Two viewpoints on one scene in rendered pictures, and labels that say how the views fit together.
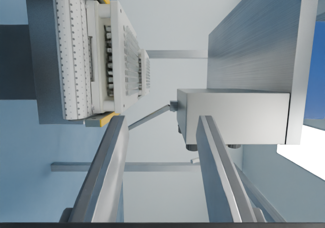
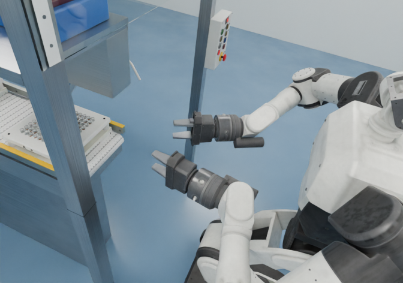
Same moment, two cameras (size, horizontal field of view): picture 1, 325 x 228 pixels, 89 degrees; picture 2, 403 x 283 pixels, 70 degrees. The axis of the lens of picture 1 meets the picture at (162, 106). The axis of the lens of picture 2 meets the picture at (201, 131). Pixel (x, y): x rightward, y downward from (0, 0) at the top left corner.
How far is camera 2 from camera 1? 87 cm
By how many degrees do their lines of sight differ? 72
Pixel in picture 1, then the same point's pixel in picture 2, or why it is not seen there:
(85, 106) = (114, 137)
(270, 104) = (112, 49)
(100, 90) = (102, 136)
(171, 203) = not seen: outside the picture
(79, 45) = (95, 160)
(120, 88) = (100, 127)
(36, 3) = not seen: hidden behind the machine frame
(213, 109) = (117, 80)
